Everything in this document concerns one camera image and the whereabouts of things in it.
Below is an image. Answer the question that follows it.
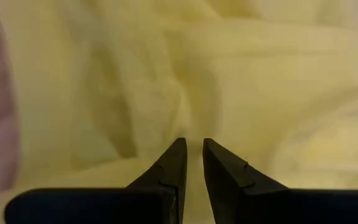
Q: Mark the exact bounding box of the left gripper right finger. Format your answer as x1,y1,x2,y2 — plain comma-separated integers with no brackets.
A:
202,138,358,224

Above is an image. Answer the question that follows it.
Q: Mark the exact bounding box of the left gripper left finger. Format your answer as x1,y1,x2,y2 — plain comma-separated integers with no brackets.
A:
4,137,188,224

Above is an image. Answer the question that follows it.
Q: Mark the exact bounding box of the yellow t-shirt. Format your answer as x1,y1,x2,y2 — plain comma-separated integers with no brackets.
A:
0,0,358,224

